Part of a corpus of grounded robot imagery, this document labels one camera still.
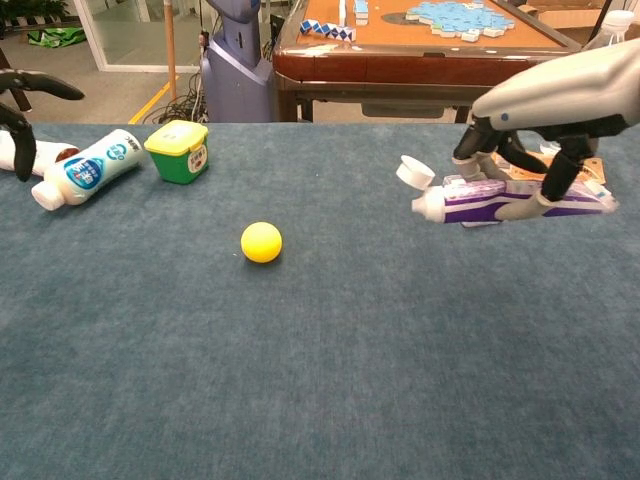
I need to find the black cable bundle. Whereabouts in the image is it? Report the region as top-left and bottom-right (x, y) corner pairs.
(149, 74), (209, 125)

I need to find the brown mahjong table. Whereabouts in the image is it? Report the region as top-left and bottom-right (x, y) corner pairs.
(272, 0), (584, 124)

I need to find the yellow ball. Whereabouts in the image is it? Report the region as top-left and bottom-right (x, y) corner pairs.
(240, 221), (284, 265)

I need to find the purple white tube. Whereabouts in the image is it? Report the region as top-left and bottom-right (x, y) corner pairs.
(395, 154), (620, 227)

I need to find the blue felt table cloth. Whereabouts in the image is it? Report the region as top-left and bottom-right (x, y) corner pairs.
(0, 122), (640, 480)

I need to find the green bag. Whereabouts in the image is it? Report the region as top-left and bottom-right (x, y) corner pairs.
(27, 27), (87, 49)

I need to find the clear plastic floss box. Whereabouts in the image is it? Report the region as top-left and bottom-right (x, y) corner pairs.
(442, 172), (504, 230)

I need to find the orange spout pouch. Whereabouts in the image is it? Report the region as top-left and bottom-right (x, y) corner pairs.
(492, 149), (609, 190)

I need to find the white bottle with blue label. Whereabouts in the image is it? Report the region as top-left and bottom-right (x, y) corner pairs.
(30, 128), (148, 211)

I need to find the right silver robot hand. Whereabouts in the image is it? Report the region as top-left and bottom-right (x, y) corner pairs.
(452, 38), (640, 222)

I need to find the white bottle with yellow cap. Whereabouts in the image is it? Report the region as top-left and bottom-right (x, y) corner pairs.
(0, 129), (81, 177)

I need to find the cardboard box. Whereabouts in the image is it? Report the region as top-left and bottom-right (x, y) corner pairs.
(519, 0), (614, 46)

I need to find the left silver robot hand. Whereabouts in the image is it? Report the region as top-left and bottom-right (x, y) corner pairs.
(0, 68), (86, 183)

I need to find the pile of blue mahjong tiles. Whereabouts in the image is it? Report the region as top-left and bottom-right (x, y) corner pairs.
(404, 0), (516, 43)

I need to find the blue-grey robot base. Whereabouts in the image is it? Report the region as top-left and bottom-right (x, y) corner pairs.
(200, 0), (276, 124)

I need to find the dark wooden furniture leg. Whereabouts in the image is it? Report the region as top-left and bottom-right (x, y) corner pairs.
(0, 47), (32, 112)

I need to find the green box with yellow lid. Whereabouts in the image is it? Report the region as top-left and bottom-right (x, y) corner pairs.
(143, 119), (210, 186)

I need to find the wooden pole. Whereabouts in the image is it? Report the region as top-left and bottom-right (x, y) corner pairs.
(164, 0), (179, 101)

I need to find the blue white snake puzzle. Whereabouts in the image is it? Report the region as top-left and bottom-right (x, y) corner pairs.
(298, 18), (357, 43)

